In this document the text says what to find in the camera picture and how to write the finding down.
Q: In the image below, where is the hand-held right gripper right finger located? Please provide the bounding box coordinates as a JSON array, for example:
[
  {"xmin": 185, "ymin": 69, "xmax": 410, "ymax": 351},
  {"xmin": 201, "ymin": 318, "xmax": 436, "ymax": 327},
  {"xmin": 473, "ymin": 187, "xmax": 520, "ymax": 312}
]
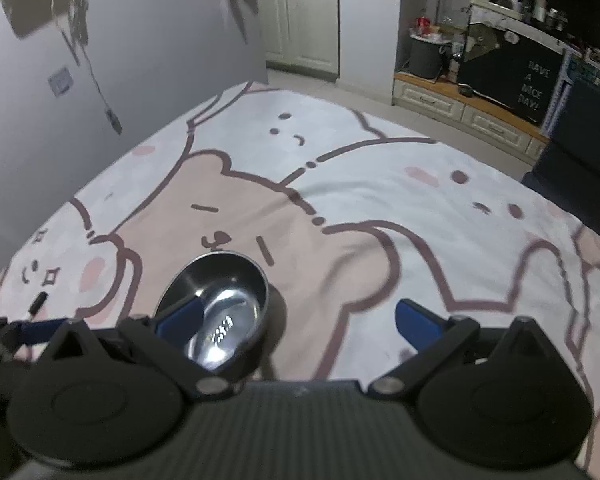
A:
[{"xmin": 367, "ymin": 299, "xmax": 560, "ymax": 401}]

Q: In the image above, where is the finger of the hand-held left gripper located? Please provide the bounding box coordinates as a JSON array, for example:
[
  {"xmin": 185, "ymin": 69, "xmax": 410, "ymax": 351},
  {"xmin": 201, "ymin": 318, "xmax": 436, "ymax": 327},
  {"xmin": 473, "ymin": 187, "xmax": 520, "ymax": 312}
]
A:
[{"xmin": 2, "ymin": 317, "xmax": 70, "ymax": 348}]

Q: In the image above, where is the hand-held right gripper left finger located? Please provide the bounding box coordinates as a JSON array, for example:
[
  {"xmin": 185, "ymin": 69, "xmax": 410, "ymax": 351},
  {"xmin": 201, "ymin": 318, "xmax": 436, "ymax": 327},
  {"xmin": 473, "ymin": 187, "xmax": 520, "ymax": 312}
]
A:
[{"xmin": 41, "ymin": 296, "xmax": 230, "ymax": 401}]

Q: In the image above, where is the round steel bowl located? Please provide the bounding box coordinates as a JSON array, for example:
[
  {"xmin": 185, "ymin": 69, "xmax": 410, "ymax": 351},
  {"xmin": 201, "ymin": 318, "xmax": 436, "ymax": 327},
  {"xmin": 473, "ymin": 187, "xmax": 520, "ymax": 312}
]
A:
[{"xmin": 155, "ymin": 252, "xmax": 270, "ymax": 373}]

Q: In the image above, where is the black marker pen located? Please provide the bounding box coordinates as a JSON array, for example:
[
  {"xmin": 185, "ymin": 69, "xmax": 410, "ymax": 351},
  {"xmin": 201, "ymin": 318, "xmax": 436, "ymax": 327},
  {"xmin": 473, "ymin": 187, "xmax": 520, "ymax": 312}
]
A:
[{"xmin": 25, "ymin": 292, "xmax": 48, "ymax": 321}]

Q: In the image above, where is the printed cartoon tablecloth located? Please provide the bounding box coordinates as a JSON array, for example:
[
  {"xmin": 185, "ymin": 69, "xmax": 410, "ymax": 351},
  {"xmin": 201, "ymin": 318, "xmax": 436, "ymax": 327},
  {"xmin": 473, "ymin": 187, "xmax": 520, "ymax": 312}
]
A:
[{"xmin": 0, "ymin": 80, "xmax": 600, "ymax": 480}]

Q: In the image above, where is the wooden-topped low cabinet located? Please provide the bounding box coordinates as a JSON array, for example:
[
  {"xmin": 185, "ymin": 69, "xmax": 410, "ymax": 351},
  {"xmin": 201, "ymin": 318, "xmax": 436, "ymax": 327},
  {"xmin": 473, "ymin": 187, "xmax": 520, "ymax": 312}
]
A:
[{"xmin": 392, "ymin": 71, "xmax": 551, "ymax": 163}]

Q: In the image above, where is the dark blue chair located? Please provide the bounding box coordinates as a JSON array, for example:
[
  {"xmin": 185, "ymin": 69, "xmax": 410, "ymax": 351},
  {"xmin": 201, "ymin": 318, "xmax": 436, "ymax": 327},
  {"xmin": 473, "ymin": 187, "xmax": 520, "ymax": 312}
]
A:
[{"xmin": 521, "ymin": 77, "xmax": 600, "ymax": 253}]

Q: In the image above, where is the black printed cloth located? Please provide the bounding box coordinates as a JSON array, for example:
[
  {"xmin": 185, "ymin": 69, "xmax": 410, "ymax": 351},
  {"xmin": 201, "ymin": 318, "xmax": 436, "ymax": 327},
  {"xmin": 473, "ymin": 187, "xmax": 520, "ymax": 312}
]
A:
[{"xmin": 457, "ymin": 35, "xmax": 566, "ymax": 123}]

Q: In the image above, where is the grey trash bin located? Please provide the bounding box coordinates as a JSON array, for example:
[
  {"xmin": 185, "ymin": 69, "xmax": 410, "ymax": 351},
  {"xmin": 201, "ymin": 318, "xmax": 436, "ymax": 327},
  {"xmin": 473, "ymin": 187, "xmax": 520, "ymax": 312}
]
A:
[{"xmin": 410, "ymin": 35, "xmax": 446, "ymax": 80}]

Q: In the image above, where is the white kitchen base cabinet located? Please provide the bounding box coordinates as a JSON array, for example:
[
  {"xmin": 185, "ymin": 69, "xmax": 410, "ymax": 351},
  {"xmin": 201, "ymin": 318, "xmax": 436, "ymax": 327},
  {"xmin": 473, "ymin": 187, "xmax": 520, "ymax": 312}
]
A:
[{"xmin": 254, "ymin": 0, "xmax": 341, "ymax": 80}]

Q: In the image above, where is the dark hanging cable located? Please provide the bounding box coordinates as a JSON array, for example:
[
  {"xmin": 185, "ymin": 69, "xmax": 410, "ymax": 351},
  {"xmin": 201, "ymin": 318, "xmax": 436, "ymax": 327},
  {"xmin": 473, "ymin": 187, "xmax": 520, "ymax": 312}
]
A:
[{"xmin": 72, "ymin": 0, "xmax": 123, "ymax": 136}]

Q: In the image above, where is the wall socket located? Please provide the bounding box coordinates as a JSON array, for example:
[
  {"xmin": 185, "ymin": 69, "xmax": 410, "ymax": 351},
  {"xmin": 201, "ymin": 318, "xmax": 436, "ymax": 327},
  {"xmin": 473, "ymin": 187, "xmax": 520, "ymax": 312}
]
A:
[{"xmin": 47, "ymin": 67, "xmax": 75, "ymax": 97}]

